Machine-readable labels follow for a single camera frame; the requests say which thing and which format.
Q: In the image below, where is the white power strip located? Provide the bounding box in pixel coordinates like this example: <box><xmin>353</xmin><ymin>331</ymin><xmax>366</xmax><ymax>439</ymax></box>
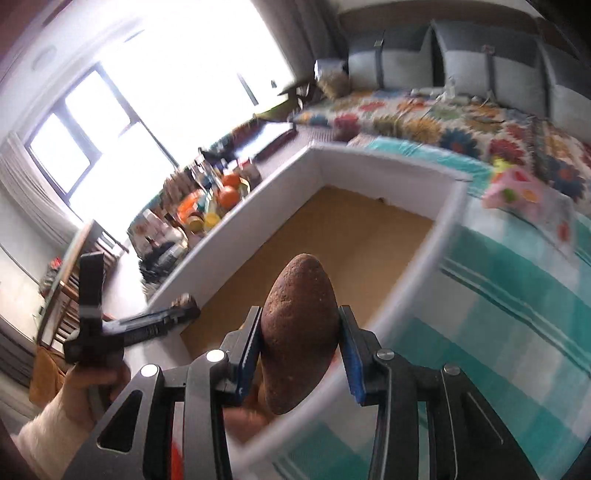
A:
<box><xmin>411</xmin><ymin>85</ymin><xmax>467</xmax><ymax>102</ymax></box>

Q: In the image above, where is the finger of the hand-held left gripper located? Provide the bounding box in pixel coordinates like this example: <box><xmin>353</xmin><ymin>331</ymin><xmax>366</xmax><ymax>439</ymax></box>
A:
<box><xmin>104</xmin><ymin>295</ymin><xmax>201</xmax><ymax>347</ymax></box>

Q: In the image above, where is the person's right hand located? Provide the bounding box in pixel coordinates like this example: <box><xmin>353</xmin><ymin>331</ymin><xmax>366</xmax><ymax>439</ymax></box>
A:
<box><xmin>226</xmin><ymin>388</ymin><xmax>278</xmax><ymax>444</ymax></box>

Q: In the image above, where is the person's left hand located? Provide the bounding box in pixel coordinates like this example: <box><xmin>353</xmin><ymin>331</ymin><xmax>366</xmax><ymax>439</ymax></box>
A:
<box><xmin>58</xmin><ymin>362</ymin><xmax>132</xmax><ymax>444</ymax></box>

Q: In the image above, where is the floral quilt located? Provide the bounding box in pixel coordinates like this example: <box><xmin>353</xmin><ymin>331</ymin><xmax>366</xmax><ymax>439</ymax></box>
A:
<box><xmin>291</xmin><ymin>90</ymin><xmax>591</xmax><ymax>213</ymax></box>

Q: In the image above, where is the pink printed bag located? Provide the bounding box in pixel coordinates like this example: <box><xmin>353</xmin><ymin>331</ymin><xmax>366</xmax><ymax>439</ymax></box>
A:
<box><xmin>482</xmin><ymin>166</ymin><xmax>578</xmax><ymax>259</ymax></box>

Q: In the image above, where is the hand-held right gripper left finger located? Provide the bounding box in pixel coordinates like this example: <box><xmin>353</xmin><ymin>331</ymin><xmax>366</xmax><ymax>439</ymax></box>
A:
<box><xmin>65</xmin><ymin>305</ymin><xmax>264</xmax><ymax>480</ymax></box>

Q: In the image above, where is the person's left forearm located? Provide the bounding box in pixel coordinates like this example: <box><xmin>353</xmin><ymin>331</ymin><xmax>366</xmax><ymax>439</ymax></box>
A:
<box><xmin>16</xmin><ymin>406</ymin><xmax>93</xmax><ymax>480</ymax></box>

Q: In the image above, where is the pile of desk clutter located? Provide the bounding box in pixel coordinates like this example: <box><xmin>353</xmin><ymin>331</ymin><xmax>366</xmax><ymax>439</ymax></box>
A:
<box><xmin>129</xmin><ymin>157</ymin><xmax>259</xmax><ymax>278</ymax></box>

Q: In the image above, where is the grey curtain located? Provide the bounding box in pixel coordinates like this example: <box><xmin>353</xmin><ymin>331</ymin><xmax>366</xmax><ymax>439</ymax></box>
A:
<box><xmin>0</xmin><ymin>134</ymin><xmax>79</xmax><ymax>241</ymax></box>

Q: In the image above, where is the clear snack bag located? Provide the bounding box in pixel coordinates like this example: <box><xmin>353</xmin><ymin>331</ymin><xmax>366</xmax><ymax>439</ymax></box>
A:
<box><xmin>314</xmin><ymin>59</ymin><xmax>352</xmax><ymax>100</ymax></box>

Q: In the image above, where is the grey two-tone pillow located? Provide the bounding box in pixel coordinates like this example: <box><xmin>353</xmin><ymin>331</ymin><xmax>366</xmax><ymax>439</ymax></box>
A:
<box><xmin>538</xmin><ymin>23</ymin><xmax>591</xmax><ymax>144</ymax></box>
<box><xmin>431</xmin><ymin>21</ymin><xmax>555</xmax><ymax>109</ymax></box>
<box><xmin>346</xmin><ymin>23</ymin><xmax>437</xmax><ymax>90</ymax></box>

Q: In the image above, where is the window with dark frame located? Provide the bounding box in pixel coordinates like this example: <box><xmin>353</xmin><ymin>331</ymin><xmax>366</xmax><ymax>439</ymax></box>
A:
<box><xmin>25</xmin><ymin>0</ymin><xmax>301</xmax><ymax>204</ymax></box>

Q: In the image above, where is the wooden chair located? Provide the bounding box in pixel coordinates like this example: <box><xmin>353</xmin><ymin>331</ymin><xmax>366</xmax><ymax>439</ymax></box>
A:
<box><xmin>34</xmin><ymin>219</ymin><xmax>130</xmax><ymax>352</ymax></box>

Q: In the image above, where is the white cardboard box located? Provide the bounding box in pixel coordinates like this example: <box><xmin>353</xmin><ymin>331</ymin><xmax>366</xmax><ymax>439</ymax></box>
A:
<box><xmin>147</xmin><ymin>142</ymin><xmax>474</xmax><ymax>472</ymax></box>

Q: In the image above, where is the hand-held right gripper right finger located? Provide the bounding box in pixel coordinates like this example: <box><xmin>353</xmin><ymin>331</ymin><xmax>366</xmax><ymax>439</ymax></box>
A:
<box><xmin>339</xmin><ymin>305</ymin><xmax>541</xmax><ymax>480</ymax></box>

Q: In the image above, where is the small dark sweet potato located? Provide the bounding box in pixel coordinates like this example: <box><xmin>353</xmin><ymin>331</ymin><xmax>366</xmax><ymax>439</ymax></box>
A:
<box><xmin>260</xmin><ymin>253</ymin><xmax>341</xmax><ymax>415</ymax></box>

